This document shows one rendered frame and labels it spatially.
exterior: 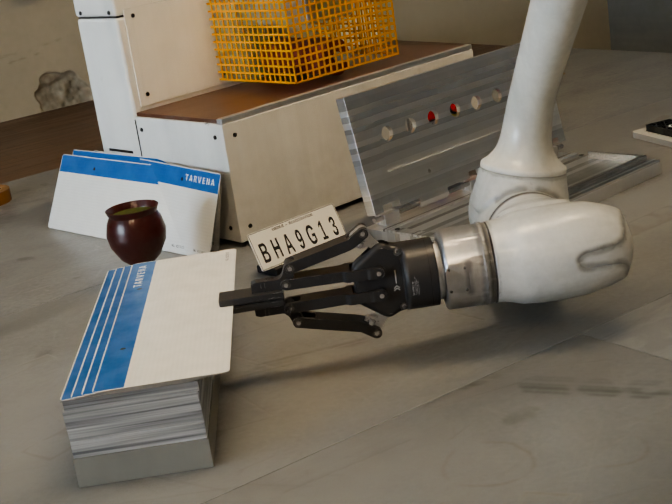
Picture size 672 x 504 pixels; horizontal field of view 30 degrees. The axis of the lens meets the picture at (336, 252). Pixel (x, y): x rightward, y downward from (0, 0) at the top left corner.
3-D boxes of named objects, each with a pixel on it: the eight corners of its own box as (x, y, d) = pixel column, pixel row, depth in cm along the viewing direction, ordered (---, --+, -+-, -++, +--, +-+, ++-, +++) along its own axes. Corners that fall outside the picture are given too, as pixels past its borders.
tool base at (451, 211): (472, 260, 167) (469, 234, 166) (366, 241, 182) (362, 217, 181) (661, 173, 194) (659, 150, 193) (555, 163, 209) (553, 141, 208)
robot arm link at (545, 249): (503, 324, 133) (482, 287, 145) (648, 301, 133) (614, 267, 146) (492, 226, 130) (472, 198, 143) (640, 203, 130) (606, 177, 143)
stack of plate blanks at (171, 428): (214, 467, 120) (197, 379, 117) (78, 488, 119) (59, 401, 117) (224, 322, 158) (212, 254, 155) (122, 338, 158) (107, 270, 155)
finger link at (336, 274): (385, 280, 134) (384, 267, 134) (281, 293, 134) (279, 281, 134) (381, 269, 138) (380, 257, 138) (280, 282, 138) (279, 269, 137)
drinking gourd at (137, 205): (104, 289, 178) (88, 215, 175) (143, 269, 185) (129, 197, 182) (149, 293, 174) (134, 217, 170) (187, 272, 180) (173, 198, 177)
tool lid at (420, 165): (343, 97, 177) (335, 99, 178) (378, 226, 179) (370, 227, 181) (540, 36, 204) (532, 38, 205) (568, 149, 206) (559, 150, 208)
